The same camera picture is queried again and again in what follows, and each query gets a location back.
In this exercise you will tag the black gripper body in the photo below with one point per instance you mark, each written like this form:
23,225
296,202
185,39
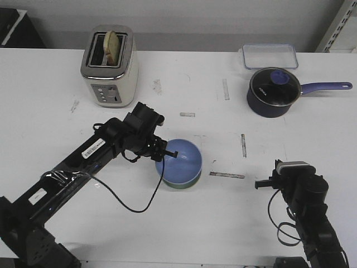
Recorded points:
276,181
141,122

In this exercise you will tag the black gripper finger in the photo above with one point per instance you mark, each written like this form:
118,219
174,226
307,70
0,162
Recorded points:
157,150
279,165

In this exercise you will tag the blue bowl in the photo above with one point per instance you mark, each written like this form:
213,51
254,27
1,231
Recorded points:
188,162

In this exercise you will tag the green bowl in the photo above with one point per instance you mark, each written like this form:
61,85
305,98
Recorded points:
181,183

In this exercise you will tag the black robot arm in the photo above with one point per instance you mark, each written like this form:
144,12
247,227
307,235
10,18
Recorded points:
304,192
23,221

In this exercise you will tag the cream and chrome toaster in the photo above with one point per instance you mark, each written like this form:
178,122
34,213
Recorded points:
111,86

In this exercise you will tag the dark blue saucepan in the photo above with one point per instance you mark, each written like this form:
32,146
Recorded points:
268,111

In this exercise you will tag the glass lid with blue knob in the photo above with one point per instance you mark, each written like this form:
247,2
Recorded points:
275,86

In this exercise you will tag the slice of toast bread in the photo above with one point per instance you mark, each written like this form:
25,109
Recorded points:
111,47

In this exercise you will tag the clear plastic food container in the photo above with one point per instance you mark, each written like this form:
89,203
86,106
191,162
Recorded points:
257,56

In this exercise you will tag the white slotted shelf upright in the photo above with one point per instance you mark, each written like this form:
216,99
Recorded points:
336,26

